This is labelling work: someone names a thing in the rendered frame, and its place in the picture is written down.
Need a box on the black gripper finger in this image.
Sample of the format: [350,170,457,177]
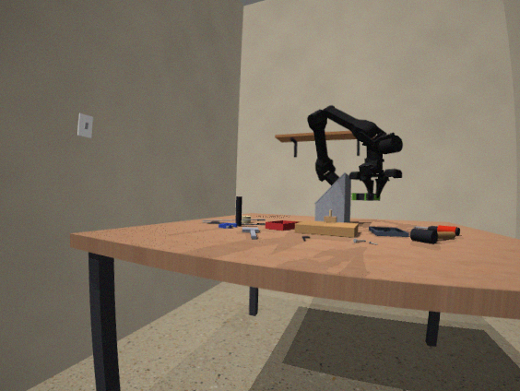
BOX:
[375,178,390,198]
[360,179,374,193]

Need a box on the red-handled screwdriver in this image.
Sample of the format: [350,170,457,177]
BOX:
[414,225,460,236]

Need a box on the red shallow tray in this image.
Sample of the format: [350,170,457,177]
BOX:
[266,220,299,231]

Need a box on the light brown wooden board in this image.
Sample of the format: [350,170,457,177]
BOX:
[294,220,359,238]

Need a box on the grey metal bar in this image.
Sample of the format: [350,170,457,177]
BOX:
[203,219,266,225]

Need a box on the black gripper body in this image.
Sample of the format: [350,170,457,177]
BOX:
[349,155,402,180]

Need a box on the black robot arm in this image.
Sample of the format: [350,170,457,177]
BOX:
[307,105,403,185]

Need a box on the black cylinder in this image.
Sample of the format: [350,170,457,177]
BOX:
[235,196,242,226]

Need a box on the black rubber mallet with wooden handle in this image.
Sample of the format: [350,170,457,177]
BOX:
[410,228,455,244]

